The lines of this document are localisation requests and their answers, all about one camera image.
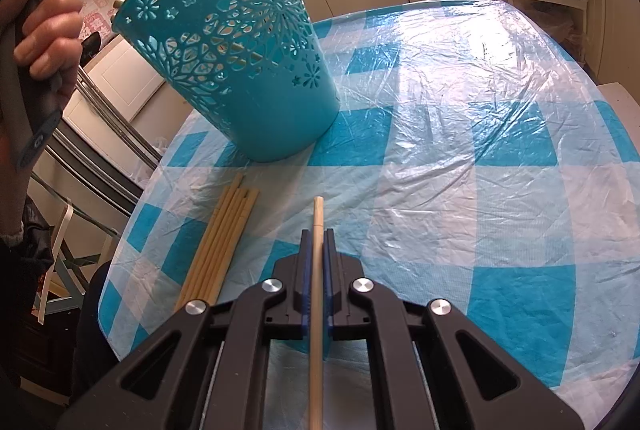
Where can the wooden chopstick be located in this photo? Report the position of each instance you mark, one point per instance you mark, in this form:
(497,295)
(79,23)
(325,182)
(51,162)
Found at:
(227,245)
(200,250)
(220,245)
(216,235)
(237,242)
(317,220)

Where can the blue perforated plastic basket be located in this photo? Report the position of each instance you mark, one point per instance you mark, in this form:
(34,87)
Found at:
(260,75)

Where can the dark chair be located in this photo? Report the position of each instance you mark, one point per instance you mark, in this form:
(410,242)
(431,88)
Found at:
(92,335)

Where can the grey sliding door frame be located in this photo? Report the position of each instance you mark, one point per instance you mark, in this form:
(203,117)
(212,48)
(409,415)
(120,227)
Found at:
(90,175)

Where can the glass shelf side rack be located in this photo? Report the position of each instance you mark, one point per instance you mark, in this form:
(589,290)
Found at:
(60,230)

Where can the person's left hand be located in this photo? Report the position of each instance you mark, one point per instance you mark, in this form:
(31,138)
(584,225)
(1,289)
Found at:
(52,40)

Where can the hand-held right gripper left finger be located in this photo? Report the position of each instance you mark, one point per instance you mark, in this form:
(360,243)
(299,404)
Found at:
(307,280)

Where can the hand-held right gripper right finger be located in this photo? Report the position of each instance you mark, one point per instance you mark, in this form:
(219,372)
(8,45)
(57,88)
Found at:
(329,280)

